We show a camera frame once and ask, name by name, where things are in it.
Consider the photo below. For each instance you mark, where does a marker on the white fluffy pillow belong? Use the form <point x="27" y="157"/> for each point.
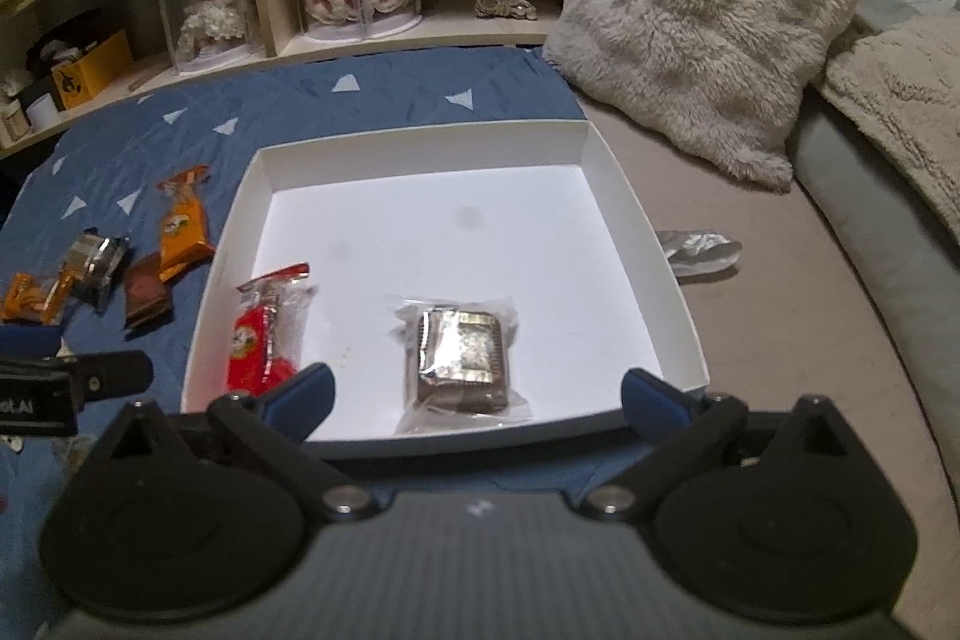
<point x="697" y="10"/>

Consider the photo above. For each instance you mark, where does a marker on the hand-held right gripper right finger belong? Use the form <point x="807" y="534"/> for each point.
<point x="652" y="396"/>

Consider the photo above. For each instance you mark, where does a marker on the clear case with white doll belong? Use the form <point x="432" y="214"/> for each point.
<point x="206" y="10"/>

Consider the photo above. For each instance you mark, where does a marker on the blue quilt with white triangles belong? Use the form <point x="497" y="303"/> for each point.
<point x="375" y="93"/>

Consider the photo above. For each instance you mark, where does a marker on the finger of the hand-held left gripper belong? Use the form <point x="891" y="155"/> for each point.
<point x="26" y="340"/>
<point x="112" y="377"/>

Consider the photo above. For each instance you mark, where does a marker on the dried flower bundle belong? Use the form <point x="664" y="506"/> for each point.
<point x="506" y="6"/>

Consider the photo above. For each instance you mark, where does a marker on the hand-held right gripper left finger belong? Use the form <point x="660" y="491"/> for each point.
<point x="307" y="389"/>

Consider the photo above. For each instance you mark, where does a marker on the small brown snack packet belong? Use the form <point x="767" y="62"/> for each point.
<point x="146" y="291"/>

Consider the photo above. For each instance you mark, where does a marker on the beige bed sheet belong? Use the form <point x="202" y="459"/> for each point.
<point x="787" y="310"/>

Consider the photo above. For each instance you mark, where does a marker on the crumpled silver wrapper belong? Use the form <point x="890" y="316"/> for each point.
<point x="697" y="250"/>

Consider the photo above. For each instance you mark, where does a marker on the grey sofa cushion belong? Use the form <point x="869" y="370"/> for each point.
<point x="862" y="197"/>

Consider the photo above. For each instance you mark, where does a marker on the white cylindrical jar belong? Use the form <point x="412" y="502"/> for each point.
<point x="43" y="114"/>

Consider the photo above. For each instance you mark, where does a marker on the orange twist snack packet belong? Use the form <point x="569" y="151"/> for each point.
<point x="184" y="235"/>
<point x="26" y="302"/>

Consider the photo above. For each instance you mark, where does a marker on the clear-wrapped brown pastry packet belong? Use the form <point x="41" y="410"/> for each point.
<point x="457" y="347"/>

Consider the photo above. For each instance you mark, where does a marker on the beige fluffy blanket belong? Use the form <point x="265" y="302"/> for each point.
<point x="900" y="78"/>

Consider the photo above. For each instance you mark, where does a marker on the small labelled jar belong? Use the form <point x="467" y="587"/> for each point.
<point x="13" y="124"/>

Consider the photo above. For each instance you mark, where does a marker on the white cardboard box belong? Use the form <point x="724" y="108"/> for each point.
<point x="450" y="197"/>

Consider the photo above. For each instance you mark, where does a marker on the yellow cardboard box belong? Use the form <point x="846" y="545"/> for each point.
<point x="97" y="70"/>

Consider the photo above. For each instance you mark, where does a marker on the red snack packet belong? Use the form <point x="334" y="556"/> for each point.
<point x="251" y="340"/>

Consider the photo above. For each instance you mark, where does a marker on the black pastry packet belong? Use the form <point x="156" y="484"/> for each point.
<point x="94" y="265"/>

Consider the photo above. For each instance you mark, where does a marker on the crumpled white tissue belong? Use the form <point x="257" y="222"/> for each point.
<point x="13" y="84"/>

